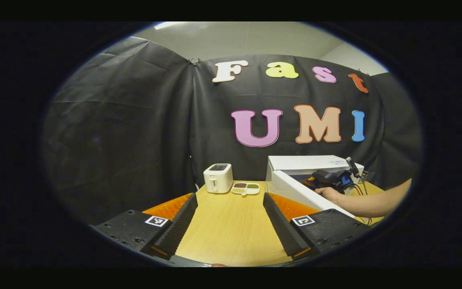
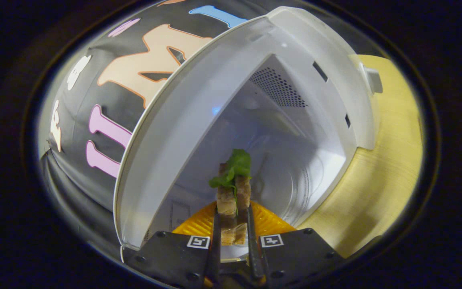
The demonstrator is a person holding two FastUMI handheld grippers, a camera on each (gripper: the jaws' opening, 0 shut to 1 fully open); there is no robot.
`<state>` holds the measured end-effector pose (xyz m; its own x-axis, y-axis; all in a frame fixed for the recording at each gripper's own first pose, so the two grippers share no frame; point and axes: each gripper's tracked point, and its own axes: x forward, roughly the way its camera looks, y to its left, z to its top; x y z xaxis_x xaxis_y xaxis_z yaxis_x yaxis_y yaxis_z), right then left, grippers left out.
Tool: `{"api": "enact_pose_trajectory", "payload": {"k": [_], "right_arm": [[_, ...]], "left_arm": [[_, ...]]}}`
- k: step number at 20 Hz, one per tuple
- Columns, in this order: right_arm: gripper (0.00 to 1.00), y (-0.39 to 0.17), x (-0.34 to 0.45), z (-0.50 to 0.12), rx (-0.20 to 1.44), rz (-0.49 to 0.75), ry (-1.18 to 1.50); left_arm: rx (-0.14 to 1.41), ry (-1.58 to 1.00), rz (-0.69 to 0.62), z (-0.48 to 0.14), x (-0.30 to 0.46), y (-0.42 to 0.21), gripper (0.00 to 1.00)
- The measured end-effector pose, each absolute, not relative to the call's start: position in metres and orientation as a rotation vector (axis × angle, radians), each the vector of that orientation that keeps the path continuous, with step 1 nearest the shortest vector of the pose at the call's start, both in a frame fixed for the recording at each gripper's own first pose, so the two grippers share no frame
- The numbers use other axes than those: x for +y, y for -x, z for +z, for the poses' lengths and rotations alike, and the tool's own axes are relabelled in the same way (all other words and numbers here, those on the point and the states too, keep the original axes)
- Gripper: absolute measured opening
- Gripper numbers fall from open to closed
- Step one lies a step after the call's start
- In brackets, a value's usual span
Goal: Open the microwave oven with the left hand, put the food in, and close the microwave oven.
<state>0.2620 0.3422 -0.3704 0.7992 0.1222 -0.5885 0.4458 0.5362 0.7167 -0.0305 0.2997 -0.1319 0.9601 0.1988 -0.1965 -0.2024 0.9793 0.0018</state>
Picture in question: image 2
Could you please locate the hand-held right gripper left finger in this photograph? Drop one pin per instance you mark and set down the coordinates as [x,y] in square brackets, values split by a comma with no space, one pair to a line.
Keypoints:
[215,257]

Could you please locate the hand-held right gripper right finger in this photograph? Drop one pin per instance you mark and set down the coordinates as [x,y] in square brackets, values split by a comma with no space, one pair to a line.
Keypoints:
[254,257]

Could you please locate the lettuce sandwich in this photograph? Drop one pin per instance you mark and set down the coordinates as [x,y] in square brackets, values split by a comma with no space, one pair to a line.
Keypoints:
[229,196]

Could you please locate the white microwave oven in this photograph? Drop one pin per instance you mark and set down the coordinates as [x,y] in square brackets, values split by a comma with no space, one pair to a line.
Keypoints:
[199,104]

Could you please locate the black backdrop cloth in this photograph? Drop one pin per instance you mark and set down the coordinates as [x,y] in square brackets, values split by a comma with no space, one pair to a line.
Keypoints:
[82,100]

